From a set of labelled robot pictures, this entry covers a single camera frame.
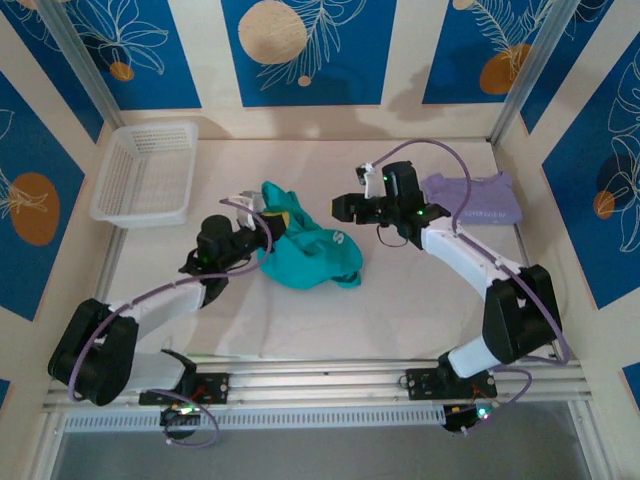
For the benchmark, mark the teal t-shirt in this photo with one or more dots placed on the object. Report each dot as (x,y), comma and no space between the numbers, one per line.
(310,260)

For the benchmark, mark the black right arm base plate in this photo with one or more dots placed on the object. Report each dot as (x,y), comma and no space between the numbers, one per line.
(417,382)

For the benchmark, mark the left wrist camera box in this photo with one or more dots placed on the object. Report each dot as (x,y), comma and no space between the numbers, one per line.
(248,207)

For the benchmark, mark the aluminium mounting rail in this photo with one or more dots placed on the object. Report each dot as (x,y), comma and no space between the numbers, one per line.
(325,380)

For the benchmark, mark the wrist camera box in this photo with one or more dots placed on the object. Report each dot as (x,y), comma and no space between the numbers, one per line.
(248,207)
(370,182)

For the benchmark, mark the aluminium frame post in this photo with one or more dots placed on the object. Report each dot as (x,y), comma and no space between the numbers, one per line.
(78,55)
(535,55)

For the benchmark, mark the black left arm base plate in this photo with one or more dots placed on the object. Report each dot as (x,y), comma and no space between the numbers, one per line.
(217,387)

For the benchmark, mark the white table cover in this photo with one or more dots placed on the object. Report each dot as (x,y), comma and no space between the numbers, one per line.
(325,325)

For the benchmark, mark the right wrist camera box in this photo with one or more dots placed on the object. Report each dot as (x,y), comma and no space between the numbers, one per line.
(370,182)

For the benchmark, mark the white plastic basket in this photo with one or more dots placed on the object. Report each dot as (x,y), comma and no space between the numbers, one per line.
(107,190)

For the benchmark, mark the folded lavender t-shirt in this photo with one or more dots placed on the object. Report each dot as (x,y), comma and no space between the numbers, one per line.
(485,200)

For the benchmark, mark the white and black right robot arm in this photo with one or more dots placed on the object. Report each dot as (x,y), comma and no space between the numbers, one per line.
(520,315)

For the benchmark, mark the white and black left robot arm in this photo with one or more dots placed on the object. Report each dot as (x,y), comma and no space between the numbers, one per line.
(95,355)

